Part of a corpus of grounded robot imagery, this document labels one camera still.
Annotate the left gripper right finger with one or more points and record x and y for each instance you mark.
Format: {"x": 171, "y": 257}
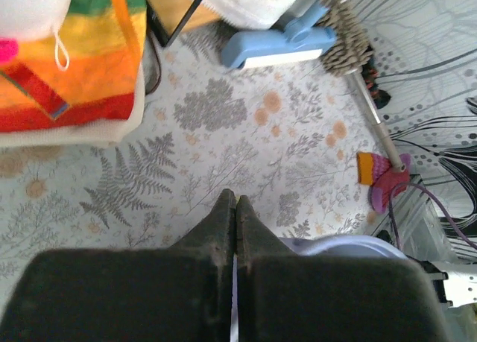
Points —
{"x": 283, "y": 296}

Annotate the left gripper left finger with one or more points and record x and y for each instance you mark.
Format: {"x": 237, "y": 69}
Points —
{"x": 179, "y": 293}

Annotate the blue trash bin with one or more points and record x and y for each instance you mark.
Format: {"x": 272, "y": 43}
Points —
{"x": 354, "y": 246}

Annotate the green trash bag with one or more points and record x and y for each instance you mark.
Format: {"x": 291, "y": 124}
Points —
{"x": 234, "y": 326}

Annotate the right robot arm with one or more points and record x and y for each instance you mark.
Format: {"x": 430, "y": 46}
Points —
{"x": 455, "y": 284}

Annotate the metal pole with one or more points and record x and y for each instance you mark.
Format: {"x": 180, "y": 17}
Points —
{"x": 379, "y": 127}

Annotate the rainbow striped cloth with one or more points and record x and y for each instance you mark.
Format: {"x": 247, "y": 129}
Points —
{"x": 105, "y": 41}

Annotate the grey chenille mop head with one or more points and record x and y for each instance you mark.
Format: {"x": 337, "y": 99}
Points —
{"x": 350, "y": 50}

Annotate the blue floor sweeper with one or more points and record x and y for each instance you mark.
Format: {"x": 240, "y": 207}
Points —
{"x": 300, "y": 40}

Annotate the wooden metal shelf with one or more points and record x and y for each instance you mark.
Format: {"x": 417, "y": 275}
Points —
{"x": 167, "y": 19}

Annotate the pink white plush toy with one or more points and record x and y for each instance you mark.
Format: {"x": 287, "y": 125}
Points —
{"x": 32, "y": 20}

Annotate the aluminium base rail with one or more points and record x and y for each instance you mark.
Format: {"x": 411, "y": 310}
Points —
{"x": 420, "y": 233}

